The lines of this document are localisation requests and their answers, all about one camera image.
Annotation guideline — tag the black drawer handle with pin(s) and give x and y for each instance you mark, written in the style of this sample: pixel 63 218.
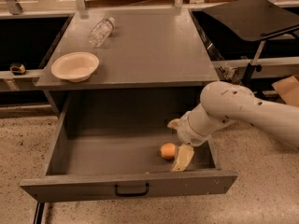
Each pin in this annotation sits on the black drawer handle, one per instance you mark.
pixel 131 191

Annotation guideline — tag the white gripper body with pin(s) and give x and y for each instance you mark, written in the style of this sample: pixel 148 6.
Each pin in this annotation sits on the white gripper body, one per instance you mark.
pixel 189 132

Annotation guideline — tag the brown cardboard box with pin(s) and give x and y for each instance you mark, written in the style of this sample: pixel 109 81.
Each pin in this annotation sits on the brown cardboard box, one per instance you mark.
pixel 288 90

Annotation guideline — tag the grey cabinet counter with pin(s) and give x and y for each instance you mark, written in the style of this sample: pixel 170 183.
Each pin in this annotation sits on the grey cabinet counter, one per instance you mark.
pixel 148 48

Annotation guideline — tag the yellow black tape measure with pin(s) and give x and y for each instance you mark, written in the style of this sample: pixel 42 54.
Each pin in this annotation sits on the yellow black tape measure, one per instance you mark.
pixel 17 69

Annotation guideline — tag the orange fruit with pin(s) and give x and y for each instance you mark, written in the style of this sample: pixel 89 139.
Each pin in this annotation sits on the orange fruit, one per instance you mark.
pixel 168 151

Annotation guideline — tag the grey open top drawer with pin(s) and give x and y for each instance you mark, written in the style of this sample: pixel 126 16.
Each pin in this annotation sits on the grey open top drawer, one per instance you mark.
pixel 113 137

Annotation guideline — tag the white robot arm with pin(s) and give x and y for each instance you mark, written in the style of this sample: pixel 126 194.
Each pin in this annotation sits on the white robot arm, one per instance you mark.
pixel 221 104

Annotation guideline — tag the clear plastic water bottle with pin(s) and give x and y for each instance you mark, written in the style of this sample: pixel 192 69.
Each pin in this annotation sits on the clear plastic water bottle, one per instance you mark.
pixel 101 31

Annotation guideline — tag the black tray on stand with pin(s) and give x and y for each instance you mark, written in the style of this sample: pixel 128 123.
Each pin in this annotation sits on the black tray on stand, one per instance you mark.
pixel 255 21

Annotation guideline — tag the white paper bowl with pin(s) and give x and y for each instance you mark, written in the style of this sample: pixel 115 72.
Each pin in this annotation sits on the white paper bowl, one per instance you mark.
pixel 75 66

